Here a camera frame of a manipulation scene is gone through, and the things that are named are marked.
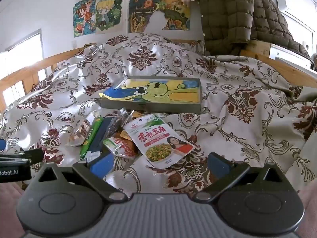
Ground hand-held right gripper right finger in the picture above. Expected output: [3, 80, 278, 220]
[193, 152, 285, 202]

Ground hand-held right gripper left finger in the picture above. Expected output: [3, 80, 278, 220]
[31, 152, 129, 202]

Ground red orange snack packet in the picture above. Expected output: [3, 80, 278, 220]
[103, 136, 135, 159]

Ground green stick snack packet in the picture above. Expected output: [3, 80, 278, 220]
[79, 116, 103, 159]

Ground dark blue snack packet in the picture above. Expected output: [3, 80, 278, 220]
[88, 116, 119, 155]

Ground clear nut snack packet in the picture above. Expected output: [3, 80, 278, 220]
[66, 113, 97, 147]

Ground white green snack packet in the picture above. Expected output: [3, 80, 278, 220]
[123, 114, 196, 169]

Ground grey shallow box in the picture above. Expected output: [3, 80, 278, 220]
[99, 75, 202, 114]

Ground window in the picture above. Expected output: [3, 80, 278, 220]
[0, 29, 45, 101]

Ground wooden board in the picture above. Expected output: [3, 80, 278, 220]
[243, 39, 272, 58]

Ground olive puffer jacket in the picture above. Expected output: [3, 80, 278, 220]
[198, 0, 310, 58]

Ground white air conditioner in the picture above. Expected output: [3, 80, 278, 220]
[276, 0, 317, 33]

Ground wooden bed frame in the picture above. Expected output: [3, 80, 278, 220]
[0, 40, 317, 109]

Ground cartoon characters wall poster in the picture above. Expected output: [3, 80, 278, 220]
[73, 0, 123, 38]

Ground swirl pattern wall poster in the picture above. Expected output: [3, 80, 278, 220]
[128, 0, 191, 33]

